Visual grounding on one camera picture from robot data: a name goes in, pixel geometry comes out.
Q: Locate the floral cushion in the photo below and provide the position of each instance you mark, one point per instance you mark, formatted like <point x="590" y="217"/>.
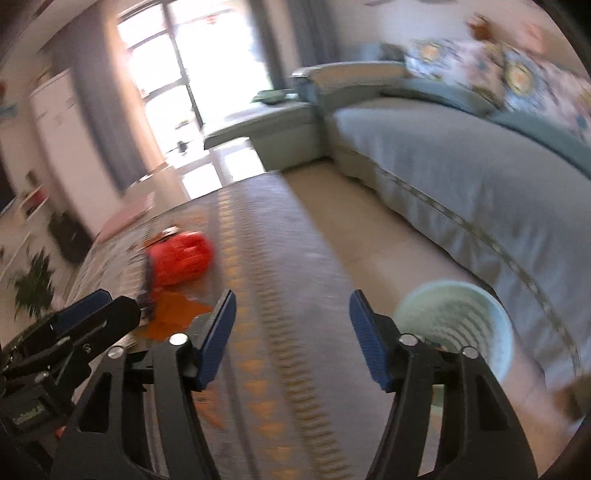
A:
<point x="540" y="83"/>
<point x="443" y="60"/>

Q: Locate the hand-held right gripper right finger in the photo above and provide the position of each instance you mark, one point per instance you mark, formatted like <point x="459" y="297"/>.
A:
<point x="369" y="341"/>

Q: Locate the orange snack packet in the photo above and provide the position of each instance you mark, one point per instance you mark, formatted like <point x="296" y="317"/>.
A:
<point x="171" y="314"/>

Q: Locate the white refrigerator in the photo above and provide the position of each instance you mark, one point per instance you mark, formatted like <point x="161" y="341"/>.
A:
<point x="60" y="138"/>

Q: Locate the light green plastic basket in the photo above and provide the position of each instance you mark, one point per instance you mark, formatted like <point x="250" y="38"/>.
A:
<point x="489" y="323"/>

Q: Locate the brown monkey plush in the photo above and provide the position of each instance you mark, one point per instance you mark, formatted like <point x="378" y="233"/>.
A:
<point x="481" y="28"/>

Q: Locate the red snack packet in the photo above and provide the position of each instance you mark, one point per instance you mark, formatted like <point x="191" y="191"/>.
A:
<point x="180" y="258"/>

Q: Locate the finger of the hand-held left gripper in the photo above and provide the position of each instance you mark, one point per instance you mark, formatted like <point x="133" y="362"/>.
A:
<point x="106" y="318"/>
<point x="85" y="303"/>

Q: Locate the glass sliding door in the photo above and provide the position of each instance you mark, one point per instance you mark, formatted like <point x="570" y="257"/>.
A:
<point x="184" y="69"/>

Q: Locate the pink pig plush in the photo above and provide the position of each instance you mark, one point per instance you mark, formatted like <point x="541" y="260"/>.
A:
<point x="537" y="34"/>

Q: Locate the pink book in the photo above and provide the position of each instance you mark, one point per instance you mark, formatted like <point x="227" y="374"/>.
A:
<point x="127" y="214"/>

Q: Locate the blue-grey sofa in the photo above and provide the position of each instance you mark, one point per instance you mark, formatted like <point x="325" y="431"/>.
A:
<point x="438" y="175"/>

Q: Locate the grey-blue curtain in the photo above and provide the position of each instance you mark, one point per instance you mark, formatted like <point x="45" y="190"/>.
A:
<point x="101" y="101"/>
<point x="304" y="37"/>

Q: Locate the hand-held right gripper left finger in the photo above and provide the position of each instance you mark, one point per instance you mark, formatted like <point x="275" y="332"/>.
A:
<point x="217" y="337"/>

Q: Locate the green potted plant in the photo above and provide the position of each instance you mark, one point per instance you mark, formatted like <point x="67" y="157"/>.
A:
<point x="34" y="281"/>

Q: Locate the blue pillow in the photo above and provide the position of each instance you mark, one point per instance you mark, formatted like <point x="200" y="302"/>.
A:
<point x="545" y="138"/>
<point x="438" y="94"/>

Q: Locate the white shelf unit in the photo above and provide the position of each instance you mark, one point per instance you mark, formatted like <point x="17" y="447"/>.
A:
<point x="27" y="203"/>

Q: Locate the patterned grey table cloth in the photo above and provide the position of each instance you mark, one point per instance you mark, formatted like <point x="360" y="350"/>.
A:
<point x="277" y="277"/>

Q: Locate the green bowl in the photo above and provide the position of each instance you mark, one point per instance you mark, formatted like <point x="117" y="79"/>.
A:
<point x="268" y="96"/>

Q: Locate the small dark floor object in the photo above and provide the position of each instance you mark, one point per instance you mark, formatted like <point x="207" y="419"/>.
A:
<point x="181" y="147"/>

